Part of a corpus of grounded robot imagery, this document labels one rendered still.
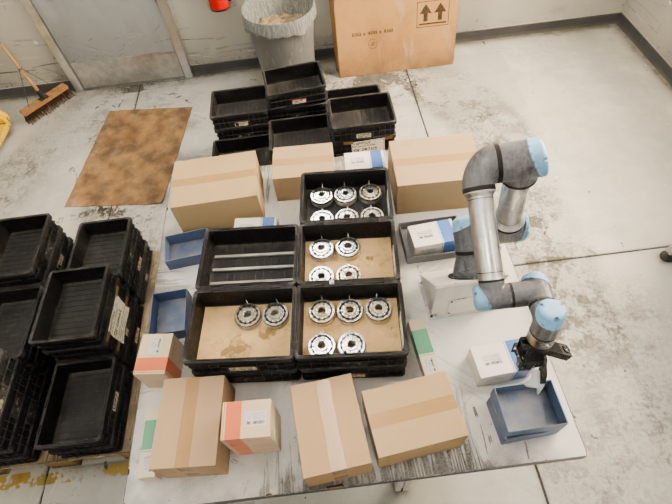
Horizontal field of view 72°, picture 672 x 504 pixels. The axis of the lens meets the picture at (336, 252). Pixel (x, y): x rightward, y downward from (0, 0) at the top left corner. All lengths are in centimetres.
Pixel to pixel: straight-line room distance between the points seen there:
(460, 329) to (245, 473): 97
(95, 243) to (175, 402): 147
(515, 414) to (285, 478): 82
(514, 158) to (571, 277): 175
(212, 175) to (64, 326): 103
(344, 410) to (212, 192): 115
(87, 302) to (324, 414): 146
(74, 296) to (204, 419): 122
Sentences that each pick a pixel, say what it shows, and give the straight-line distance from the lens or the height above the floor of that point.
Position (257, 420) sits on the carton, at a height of 92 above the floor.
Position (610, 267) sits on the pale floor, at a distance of 323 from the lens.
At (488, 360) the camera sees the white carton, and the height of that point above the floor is 79.
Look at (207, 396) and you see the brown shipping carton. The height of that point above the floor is 86.
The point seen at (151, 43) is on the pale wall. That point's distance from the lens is 459.
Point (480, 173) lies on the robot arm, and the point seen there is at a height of 145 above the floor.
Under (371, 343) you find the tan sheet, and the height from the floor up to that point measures 83.
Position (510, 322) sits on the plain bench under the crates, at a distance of 201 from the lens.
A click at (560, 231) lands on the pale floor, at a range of 328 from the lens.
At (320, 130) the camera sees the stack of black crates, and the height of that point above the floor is 38.
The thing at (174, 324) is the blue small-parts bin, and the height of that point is 70.
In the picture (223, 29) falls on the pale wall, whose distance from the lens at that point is 446.
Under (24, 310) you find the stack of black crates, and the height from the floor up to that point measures 38.
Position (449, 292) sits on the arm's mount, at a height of 90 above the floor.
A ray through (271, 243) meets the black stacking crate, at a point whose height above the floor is 83.
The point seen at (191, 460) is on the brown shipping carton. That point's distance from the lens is 170.
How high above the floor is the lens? 243
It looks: 55 degrees down
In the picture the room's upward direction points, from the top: 7 degrees counter-clockwise
